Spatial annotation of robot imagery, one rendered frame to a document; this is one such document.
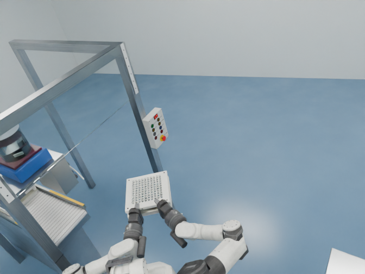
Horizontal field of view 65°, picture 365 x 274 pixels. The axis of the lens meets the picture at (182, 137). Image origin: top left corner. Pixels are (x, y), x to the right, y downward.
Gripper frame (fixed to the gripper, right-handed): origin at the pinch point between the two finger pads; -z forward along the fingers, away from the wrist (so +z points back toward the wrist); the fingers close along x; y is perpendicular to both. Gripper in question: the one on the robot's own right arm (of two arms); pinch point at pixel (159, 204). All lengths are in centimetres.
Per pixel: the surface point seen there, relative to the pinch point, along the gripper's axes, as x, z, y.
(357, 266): 17, 81, 48
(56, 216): 17, -56, -47
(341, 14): 21, -86, 343
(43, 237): 0, -29, -55
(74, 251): 49, -51, -51
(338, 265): 17, 75, 42
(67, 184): -9, -45, -32
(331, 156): 108, -1, 194
